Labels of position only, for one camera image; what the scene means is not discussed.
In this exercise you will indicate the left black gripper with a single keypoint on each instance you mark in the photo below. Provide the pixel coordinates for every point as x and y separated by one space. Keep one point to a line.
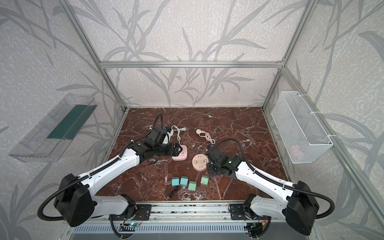
172 150

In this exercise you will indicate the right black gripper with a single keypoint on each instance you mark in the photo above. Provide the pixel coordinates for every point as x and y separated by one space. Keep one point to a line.
212 163

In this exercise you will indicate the pink square power strip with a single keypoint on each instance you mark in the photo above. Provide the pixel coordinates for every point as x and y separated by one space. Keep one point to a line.
182 155

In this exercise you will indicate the beige round power strip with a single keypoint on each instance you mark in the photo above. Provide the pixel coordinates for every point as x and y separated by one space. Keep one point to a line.
200 162

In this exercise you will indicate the green plug adapter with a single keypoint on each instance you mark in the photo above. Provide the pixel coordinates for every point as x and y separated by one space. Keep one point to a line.
192 186
204 180

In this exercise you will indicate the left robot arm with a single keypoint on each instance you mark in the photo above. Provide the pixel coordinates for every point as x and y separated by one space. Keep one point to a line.
76 200

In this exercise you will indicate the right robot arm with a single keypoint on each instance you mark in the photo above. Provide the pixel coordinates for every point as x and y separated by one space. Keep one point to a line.
294 203

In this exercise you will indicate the teal plug adapter far left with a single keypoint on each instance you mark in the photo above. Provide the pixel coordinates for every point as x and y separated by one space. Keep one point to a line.
175 181

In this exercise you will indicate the teal plug adapter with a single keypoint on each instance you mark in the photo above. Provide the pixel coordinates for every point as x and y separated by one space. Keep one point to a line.
175 181
184 181

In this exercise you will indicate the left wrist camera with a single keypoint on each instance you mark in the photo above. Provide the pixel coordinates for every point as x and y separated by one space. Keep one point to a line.
156 137

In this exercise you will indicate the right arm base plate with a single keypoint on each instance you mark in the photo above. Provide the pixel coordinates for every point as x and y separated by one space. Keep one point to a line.
239 212

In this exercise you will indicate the aluminium front rail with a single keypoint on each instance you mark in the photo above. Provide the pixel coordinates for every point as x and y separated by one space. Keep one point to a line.
199 212

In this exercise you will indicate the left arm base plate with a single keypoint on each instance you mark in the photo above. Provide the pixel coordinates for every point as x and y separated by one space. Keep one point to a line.
140 212

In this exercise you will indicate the white wire mesh basket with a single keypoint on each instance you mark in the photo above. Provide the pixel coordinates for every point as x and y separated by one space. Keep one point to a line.
302 134

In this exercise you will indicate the clear plastic wall shelf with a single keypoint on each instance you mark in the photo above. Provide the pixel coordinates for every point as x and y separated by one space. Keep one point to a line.
50 138

